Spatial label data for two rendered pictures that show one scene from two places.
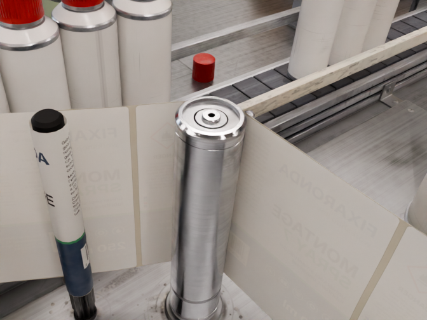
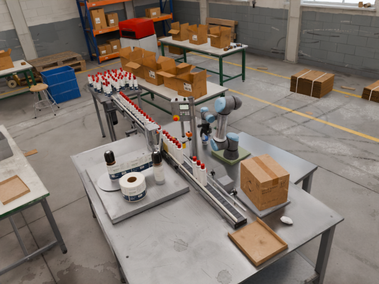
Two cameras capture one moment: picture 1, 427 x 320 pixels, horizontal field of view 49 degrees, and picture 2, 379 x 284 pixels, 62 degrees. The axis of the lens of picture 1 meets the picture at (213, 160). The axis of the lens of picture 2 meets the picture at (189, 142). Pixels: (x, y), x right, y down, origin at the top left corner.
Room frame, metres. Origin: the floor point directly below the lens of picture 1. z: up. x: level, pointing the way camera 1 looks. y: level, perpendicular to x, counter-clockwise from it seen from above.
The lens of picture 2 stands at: (1.12, -2.20, 2.53)
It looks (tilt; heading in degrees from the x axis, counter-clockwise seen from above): 31 degrees down; 106
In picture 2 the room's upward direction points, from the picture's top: 5 degrees counter-clockwise
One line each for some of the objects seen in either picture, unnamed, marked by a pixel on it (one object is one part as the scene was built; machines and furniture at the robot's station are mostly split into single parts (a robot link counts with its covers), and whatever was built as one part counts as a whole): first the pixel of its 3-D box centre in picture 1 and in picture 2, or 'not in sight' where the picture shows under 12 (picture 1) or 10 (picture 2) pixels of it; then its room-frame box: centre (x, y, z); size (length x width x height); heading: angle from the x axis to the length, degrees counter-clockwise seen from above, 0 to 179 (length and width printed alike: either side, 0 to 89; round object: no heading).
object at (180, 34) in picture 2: not in sight; (180, 31); (-0.91, 5.20, 0.97); 0.51 x 0.36 x 0.37; 55
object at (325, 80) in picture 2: not in sight; (311, 83); (1.98, 4.01, 0.16); 0.65 x 0.54 x 0.32; 146
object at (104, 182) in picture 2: not in sight; (115, 179); (-0.13, -0.25, 0.89); 0.31 x 0.31 x 0.01
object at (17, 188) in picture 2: not in sight; (10, 189); (-1.11, -0.42, 0.82); 0.34 x 0.24 x 0.03; 148
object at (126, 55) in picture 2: not in sight; (131, 60); (-1.27, 2.99, 0.97); 0.45 x 0.40 x 0.37; 54
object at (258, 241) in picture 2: not in sight; (256, 239); (1.11, -0.70, 0.85); 0.30 x 0.26 x 0.04; 133
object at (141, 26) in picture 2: not in sight; (139, 45); (-2.06, 5.34, 0.61); 0.70 x 0.60 x 1.22; 153
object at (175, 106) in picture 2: not in sight; (181, 109); (0.42, 0.17, 1.38); 0.17 x 0.10 x 0.19; 8
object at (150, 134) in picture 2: not in sight; (154, 137); (0.08, 0.28, 1.01); 0.14 x 0.13 x 0.26; 133
